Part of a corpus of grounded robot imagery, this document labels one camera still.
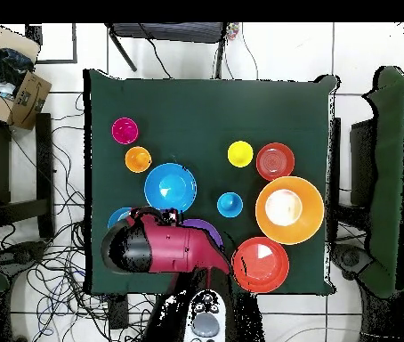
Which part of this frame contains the small teal bowl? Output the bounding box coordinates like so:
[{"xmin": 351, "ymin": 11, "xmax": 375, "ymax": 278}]
[{"xmin": 107, "ymin": 207, "xmax": 133, "ymax": 229}]

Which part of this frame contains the orange cup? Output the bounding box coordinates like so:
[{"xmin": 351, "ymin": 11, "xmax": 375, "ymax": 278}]
[{"xmin": 124, "ymin": 145, "xmax": 152, "ymax": 175}]

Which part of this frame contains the black stool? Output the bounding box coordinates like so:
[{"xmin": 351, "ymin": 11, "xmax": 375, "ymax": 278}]
[{"xmin": 0, "ymin": 112, "xmax": 56, "ymax": 240}]

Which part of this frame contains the small red-orange bowl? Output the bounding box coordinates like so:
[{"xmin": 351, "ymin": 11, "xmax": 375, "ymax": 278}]
[{"xmin": 255, "ymin": 142, "xmax": 296, "ymax": 182}]

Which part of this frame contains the dark green table cloth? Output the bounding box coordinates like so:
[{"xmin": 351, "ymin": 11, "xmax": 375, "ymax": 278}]
[{"xmin": 83, "ymin": 68, "xmax": 340, "ymax": 296}]

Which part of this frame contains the deep blue bowl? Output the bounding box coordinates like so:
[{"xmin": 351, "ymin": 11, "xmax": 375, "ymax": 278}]
[{"xmin": 143, "ymin": 162, "xmax": 198, "ymax": 215}]

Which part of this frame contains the yellow cup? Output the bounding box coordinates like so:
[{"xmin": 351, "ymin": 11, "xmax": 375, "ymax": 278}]
[{"xmin": 227, "ymin": 140, "xmax": 255, "ymax": 168}]

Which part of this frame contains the wide red-orange bowl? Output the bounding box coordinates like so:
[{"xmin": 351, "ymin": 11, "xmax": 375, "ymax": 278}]
[{"xmin": 231, "ymin": 236, "xmax": 291, "ymax": 294}]

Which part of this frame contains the large yellow bowl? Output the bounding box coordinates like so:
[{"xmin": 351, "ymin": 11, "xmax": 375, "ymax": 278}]
[{"xmin": 255, "ymin": 175, "xmax": 326, "ymax": 246}]

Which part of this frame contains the pink cup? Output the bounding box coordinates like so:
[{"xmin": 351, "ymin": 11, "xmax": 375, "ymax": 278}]
[{"xmin": 111, "ymin": 117, "xmax": 140, "ymax": 145}]

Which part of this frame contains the beige cardboard sheet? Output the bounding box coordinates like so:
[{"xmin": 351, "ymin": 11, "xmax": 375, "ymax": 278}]
[{"xmin": 0, "ymin": 24, "xmax": 41, "ymax": 63}]

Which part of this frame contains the black pedestal foot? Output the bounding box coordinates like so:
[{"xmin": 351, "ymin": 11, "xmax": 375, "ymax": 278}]
[
  {"xmin": 330, "ymin": 243, "xmax": 375, "ymax": 281},
  {"xmin": 0, "ymin": 240, "xmax": 48, "ymax": 277}
]

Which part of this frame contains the purple bowl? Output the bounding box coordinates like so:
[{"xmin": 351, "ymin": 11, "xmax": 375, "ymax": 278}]
[{"xmin": 182, "ymin": 218, "xmax": 224, "ymax": 250}]

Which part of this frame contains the brown cardboard box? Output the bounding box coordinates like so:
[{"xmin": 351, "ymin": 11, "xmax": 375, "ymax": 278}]
[{"xmin": 0, "ymin": 70, "xmax": 53, "ymax": 131}]

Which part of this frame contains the tangle of cables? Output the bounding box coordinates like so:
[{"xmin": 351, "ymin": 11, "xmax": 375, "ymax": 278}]
[{"xmin": 0, "ymin": 92, "xmax": 160, "ymax": 342}]

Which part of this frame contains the blue cup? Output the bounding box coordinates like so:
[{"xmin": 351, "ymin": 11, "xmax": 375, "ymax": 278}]
[{"xmin": 216, "ymin": 191, "xmax": 245, "ymax": 219}]

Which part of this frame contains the colourful small toy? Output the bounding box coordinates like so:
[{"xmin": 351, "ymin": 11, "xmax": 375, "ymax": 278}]
[{"xmin": 225, "ymin": 22, "xmax": 241, "ymax": 41}]

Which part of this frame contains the black bag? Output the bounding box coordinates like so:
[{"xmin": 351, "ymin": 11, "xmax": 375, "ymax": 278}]
[{"xmin": 0, "ymin": 47, "xmax": 36, "ymax": 86}]

